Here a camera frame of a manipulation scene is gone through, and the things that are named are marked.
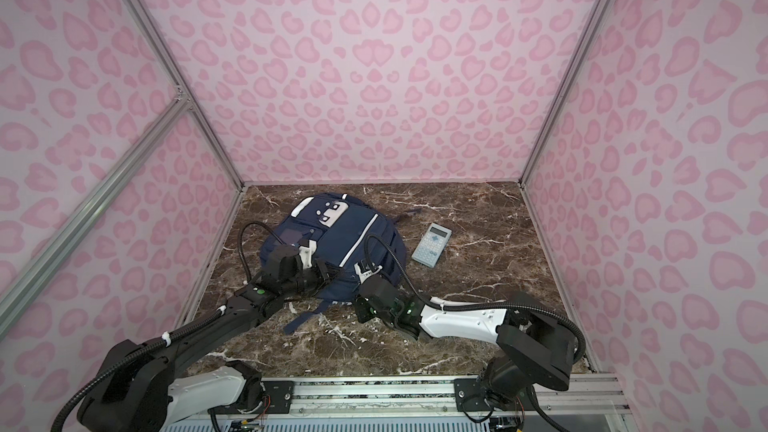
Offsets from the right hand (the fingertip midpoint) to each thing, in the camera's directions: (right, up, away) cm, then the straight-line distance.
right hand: (355, 296), depth 81 cm
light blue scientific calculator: (+23, +11, +20) cm, 33 cm away
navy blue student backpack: (-4, +16, +12) cm, 21 cm away
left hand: (-2, +8, +1) cm, 8 cm away
